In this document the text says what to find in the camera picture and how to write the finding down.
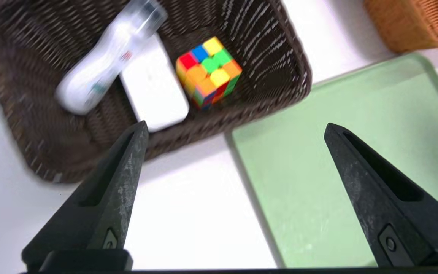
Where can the orange wicker basket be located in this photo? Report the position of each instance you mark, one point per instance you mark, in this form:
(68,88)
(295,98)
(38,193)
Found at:
(413,26)

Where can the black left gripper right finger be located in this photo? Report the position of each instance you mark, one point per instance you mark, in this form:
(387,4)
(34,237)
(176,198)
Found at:
(394,209)

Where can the multicoloured puzzle cube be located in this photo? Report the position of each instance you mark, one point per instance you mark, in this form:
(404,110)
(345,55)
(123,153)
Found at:
(209,72)

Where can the white rectangular case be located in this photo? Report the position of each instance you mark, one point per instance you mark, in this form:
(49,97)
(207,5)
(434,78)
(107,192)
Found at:
(154,91)

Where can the green plastic tray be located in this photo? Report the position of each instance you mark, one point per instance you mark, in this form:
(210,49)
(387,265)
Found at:
(337,190)

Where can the dark brown wicker basket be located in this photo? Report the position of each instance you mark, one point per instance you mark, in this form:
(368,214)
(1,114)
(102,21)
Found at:
(51,125)

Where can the white labelled bottle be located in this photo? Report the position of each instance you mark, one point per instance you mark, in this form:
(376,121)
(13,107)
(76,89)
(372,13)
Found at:
(105,64)

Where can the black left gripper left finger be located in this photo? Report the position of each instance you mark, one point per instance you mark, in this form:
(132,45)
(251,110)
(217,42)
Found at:
(97,209)

